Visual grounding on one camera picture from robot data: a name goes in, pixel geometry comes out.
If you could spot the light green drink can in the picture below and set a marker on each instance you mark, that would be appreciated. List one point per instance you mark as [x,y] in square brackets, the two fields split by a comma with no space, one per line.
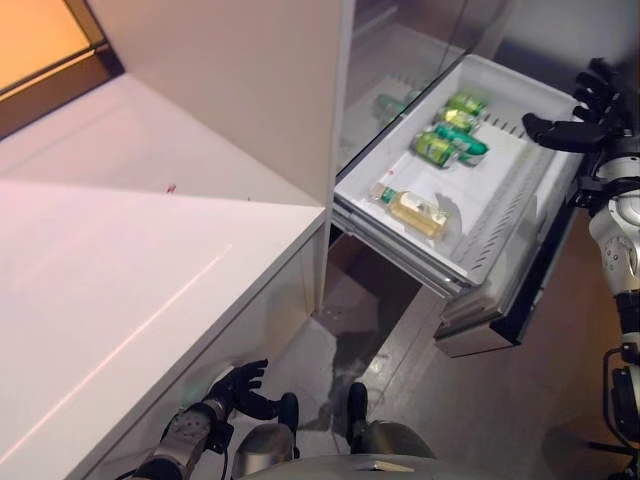
[432,147]
[457,120]
[467,103]

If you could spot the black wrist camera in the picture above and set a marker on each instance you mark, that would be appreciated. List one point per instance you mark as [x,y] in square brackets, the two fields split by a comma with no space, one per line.
[220,437]
[590,182]

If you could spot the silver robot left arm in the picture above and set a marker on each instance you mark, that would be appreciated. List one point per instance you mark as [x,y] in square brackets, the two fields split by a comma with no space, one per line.
[185,435]

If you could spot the yellow drink bottle white cap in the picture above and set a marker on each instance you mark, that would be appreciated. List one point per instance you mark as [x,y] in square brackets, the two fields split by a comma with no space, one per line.
[415,210]

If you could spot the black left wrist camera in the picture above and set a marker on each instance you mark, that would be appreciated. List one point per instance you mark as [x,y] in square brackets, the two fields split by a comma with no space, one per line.
[220,437]

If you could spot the orange glass window dark frame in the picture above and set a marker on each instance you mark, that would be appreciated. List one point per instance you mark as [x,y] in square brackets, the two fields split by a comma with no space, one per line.
[35,40]

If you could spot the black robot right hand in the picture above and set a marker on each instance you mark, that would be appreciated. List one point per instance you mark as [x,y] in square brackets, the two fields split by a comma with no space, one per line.
[595,132]

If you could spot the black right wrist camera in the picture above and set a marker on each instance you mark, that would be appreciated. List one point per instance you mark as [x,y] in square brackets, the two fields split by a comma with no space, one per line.
[590,182]

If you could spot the grey robot body and legs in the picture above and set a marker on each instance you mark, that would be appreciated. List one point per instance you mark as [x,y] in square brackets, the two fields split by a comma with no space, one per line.
[390,440]

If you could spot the steel fridge body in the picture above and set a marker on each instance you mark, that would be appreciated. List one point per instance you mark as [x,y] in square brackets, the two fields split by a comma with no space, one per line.
[360,270]

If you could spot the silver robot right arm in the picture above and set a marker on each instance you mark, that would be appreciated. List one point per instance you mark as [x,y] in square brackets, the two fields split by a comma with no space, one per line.
[617,235]

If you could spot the steel fridge door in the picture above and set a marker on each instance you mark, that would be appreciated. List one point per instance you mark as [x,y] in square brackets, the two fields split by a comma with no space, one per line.
[400,50]
[550,35]

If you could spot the white tall cabinet panel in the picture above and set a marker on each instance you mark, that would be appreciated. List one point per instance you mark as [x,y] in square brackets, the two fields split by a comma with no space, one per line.
[225,75]

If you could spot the steel fronted fridge drawer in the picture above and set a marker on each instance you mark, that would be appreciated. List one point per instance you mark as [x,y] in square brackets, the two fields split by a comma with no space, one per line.
[465,340]

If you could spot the white fridge drawer dark front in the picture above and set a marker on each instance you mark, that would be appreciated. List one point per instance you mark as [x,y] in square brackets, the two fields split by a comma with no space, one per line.
[500,200]

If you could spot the dark green drink can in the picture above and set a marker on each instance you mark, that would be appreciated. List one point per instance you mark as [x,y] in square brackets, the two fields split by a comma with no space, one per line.
[470,147]

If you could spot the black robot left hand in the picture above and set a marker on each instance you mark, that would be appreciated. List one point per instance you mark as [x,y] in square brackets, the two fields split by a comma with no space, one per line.
[240,387]

